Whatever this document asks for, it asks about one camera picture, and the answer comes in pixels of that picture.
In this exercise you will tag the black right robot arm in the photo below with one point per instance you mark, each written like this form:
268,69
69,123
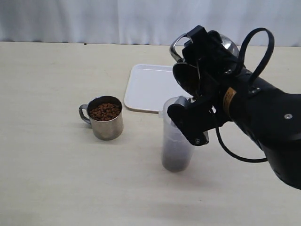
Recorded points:
271,118

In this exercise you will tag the steel mug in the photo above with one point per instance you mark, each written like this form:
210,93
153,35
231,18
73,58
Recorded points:
186,74
104,114

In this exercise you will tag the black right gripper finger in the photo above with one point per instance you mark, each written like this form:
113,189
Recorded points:
193,119
198,48

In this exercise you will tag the white curtain backdrop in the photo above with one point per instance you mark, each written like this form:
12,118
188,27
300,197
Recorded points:
154,22

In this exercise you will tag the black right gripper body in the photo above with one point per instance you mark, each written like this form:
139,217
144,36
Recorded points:
215,84

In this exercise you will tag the clear plastic pitcher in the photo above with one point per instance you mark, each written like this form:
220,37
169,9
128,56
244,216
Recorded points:
176,151

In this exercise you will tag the white plastic tray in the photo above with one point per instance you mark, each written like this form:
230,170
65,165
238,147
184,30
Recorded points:
150,86

